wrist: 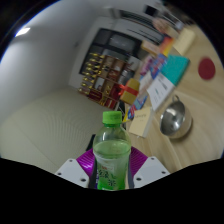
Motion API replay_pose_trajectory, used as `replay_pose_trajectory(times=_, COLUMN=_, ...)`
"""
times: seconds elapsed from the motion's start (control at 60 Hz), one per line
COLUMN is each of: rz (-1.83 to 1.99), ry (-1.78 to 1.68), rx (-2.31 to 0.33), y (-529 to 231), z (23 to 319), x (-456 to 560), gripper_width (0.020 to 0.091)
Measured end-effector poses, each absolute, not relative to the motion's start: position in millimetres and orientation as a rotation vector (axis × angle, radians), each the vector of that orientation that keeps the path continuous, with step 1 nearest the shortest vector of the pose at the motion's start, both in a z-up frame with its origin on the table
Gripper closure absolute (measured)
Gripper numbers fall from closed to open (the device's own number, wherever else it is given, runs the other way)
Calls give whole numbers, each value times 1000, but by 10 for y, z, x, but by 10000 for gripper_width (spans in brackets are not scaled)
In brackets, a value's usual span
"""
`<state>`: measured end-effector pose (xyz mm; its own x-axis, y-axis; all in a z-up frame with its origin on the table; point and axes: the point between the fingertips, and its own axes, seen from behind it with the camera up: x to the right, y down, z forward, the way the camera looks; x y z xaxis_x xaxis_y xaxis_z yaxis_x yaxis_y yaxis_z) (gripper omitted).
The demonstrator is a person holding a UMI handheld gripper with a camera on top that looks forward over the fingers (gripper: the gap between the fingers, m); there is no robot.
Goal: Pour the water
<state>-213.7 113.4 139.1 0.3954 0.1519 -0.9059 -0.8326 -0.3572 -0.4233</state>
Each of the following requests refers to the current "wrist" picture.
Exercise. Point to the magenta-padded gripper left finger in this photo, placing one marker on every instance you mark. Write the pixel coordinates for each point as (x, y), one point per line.
(75, 171)

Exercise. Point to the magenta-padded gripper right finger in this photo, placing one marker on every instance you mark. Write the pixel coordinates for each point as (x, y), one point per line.
(150, 170)

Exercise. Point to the green tea plastic bottle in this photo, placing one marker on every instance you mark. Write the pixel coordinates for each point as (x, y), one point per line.
(111, 156)

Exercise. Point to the stainless steel cup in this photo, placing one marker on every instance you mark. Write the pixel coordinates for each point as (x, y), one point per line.
(176, 120)

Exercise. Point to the blue printed booklets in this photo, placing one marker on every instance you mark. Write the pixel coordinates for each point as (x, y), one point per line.
(141, 100)

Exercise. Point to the white printed booklet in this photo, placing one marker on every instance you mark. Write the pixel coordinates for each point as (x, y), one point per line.
(160, 90)

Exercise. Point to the yellow gift box red ribbon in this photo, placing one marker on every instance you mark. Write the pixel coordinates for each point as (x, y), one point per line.
(130, 90)

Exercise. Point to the wooden shelf unit with trophies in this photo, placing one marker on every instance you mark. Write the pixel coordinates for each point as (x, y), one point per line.
(106, 81)

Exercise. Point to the teal book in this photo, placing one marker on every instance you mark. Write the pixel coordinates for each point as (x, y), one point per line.
(175, 68)

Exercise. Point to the flat round red coaster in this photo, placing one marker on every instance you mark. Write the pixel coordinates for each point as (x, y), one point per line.
(206, 68)

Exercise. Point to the orange book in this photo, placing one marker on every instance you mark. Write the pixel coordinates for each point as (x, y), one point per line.
(166, 45)

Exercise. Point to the dark glass door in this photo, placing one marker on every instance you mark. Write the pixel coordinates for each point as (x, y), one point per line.
(115, 41)

